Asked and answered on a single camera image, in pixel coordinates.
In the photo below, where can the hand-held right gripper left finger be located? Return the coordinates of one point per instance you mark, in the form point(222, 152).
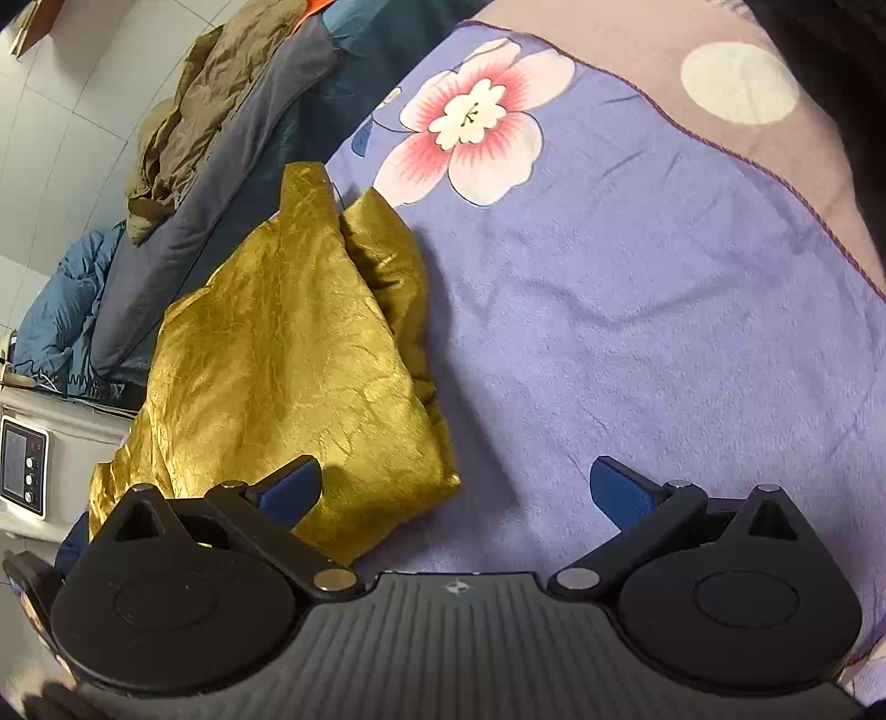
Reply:
point(294, 491)

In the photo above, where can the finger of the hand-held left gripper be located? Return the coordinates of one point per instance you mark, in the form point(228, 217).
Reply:
point(71, 547)

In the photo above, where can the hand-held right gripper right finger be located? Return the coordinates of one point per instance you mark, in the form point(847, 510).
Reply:
point(621, 495)

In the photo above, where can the gold satin jacket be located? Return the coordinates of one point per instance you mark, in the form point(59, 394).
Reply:
point(291, 360)

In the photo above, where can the white appliance with control panel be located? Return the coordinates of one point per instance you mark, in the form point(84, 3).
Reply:
point(48, 450)

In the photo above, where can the purple floral blanket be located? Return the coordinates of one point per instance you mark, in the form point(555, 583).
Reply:
point(609, 332)

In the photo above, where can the blue puffer jacket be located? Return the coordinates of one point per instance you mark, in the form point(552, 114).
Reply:
point(66, 304)

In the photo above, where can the grey-blue quilt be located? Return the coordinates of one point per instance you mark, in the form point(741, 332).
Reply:
point(228, 180)

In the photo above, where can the olive green jacket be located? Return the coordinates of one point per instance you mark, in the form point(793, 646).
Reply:
point(201, 111)

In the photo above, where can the mauve blanket with white dot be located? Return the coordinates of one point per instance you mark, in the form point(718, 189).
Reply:
point(734, 90)

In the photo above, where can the black furry cloth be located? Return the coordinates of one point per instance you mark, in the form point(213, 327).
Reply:
point(824, 62)

